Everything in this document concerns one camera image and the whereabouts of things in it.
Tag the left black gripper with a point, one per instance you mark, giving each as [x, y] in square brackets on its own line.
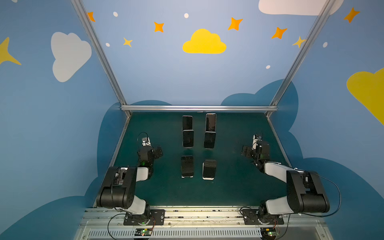
[157, 152]

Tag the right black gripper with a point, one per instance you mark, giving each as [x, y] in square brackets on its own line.
[248, 151]

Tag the phone dark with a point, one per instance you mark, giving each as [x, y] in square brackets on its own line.
[187, 166]
[188, 138]
[209, 141]

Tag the phone white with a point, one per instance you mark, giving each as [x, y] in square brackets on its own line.
[209, 169]

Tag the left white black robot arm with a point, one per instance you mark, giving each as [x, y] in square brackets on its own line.
[119, 185]

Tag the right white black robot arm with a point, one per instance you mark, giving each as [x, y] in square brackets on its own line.
[305, 191]

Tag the back left phone purple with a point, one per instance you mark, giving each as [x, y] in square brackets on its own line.
[187, 123]

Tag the back right phone silver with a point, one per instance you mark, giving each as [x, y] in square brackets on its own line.
[211, 119]

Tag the back horizontal aluminium bar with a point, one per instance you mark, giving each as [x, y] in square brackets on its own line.
[199, 108]

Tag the left green circuit board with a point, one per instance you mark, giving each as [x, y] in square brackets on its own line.
[143, 232]

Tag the green circuit board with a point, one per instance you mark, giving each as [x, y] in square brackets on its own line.
[143, 232]
[269, 234]

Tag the right green circuit board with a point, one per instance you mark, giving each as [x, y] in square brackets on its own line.
[269, 234]

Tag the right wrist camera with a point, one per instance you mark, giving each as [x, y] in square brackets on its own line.
[256, 138]

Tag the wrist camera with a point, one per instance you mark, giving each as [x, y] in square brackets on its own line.
[146, 141]
[256, 138]

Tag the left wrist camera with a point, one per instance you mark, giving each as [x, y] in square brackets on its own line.
[146, 141]

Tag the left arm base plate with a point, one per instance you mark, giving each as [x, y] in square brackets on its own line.
[150, 217]

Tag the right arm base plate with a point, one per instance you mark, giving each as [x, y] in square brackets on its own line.
[253, 217]

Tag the aluminium mounting rail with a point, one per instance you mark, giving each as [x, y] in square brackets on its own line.
[198, 223]

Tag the left aluminium frame post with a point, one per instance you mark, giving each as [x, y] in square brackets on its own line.
[87, 24]

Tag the aluminium frame post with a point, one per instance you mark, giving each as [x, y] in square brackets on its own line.
[305, 48]
[87, 24]

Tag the right aluminium frame post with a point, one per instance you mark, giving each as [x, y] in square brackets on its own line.
[305, 48]

